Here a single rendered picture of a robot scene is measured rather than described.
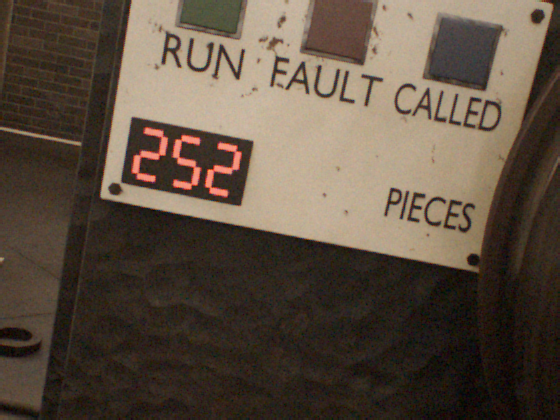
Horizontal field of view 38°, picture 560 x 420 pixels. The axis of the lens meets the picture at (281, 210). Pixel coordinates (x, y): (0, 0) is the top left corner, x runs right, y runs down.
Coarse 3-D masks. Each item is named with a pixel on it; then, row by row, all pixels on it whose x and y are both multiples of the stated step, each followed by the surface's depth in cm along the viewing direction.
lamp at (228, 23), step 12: (192, 0) 51; (204, 0) 51; (216, 0) 51; (228, 0) 51; (240, 0) 51; (192, 12) 51; (204, 12) 51; (216, 12) 51; (228, 12) 51; (240, 12) 51; (192, 24) 51; (204, 24) 51; (216, 24) 51; (228, 24) 51
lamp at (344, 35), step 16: (320, 0) 51; (336, 0) 51; (352, 0) 51; (320, 16) 51; (336, 16) 51; (352, 16) 51; (368, 16) 51; (320, 32) 51; (336, 32) 51; (352, 32) 51; (320, 48) 51; (336, 48) 51; (352, 48) 51
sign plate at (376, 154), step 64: (256, 0) 51; (384, 0) 51; (448, 0) 51; (512, 0) 51; (128, 64) 52; (192, 64) 52; (256, 64) 52; (320, 64) 52; (384, 64) 52; (512, 64) 52; (128, 128) 53; (192, 128) 53; (256, 128) 53; (320, 128) 53; (384, 128) 53; (448, 128) 53; (512, 128) 53; (128, 192) 54; (192, 192) 53; (256, 192) 54; (320, 192) 54; (384, 192) 54; (448, 192) 54; (448, 256) 55
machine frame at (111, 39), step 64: (128, 0) 53; (64, 256) 66; (128, 256) 57; (192, 256) 57; (256, 256) 57; (320, 256) 57; (384, 256) 57; (64, 320) 66; (128, 320) 58; (192, 320) 58; (256, 320) 58; (320, 320) 58; (384, 320) 58; (448, 320) 58; (64, 384) 59; (128, 384) 59; (192, 384) 59; (256, 384) 59; (320, 384) 59; (384, 384) 59; (448, 384) 59
